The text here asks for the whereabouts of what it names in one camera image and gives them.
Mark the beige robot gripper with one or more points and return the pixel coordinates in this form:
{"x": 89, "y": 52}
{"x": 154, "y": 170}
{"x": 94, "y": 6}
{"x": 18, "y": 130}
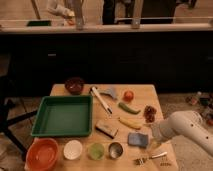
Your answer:
{"x": 154, "y": 144}

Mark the blue sponge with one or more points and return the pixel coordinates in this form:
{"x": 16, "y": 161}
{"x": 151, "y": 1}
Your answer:
{"x": 138, "y": 139}

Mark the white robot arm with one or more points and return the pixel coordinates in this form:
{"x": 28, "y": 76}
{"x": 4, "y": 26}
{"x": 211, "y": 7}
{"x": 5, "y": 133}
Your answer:
{"x": 186, "y": 123}

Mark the white small bowl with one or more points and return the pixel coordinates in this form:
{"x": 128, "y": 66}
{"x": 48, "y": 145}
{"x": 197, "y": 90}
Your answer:
{"x": 73, "y": 150}

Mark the dark purple bowl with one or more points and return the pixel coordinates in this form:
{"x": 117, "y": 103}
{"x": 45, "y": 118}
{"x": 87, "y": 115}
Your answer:
{"x": 74, "y": 85}

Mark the orange bowl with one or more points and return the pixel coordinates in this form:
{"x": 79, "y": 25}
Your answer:
{"x": 42, "y": 155}

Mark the silver fork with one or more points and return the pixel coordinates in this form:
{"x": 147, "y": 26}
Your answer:
{"x": 143, "y": 160}

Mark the yellow banana toy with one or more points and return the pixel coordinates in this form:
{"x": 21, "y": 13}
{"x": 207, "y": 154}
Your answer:
{"x": 129, "y": 123}

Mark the dark red grapes toy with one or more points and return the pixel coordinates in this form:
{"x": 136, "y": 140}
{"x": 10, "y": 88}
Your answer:
{"x": 149, "y": 114}

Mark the small metal cup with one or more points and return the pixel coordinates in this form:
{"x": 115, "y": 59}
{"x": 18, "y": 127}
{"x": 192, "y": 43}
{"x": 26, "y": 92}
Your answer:
{"x": 115, "y": 150}

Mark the wooden block brush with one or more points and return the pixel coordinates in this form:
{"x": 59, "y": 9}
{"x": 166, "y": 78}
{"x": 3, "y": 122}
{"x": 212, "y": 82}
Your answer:
{"x": 106, "y": 129}

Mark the green pepper toy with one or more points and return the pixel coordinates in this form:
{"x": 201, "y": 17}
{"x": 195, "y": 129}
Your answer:
{"x": 124, "y": 107}

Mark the red tomato toy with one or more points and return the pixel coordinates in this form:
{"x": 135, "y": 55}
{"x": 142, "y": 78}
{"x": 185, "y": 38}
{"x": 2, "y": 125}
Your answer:
{"x": 128, "y": 96}

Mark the light green cup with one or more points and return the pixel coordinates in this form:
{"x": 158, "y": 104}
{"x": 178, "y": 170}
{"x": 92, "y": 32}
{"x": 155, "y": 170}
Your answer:
{"x": 96, "y": 151}

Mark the grey cloth piece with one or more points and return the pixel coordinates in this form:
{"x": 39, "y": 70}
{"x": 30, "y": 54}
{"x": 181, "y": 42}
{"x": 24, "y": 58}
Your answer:
{"x": 110, "y": 92}

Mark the dark counter cabinet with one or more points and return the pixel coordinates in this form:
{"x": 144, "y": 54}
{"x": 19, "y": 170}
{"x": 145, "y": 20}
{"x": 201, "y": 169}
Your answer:
{"x": 172, "y": 57}

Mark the green plastic tray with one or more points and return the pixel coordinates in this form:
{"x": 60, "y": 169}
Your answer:
{"x": 64, "y": 116}

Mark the black office chair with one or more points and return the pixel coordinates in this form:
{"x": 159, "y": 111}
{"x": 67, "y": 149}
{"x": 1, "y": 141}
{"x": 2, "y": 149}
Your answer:
{"x": 5, "y": 122}

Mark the green bin on counter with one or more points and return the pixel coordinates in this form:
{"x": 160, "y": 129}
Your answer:
{"x": 39, "y": 23}

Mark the white handled knife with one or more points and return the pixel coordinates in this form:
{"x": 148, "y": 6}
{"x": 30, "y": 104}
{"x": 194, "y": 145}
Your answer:
{"x": 104, "y": 104}

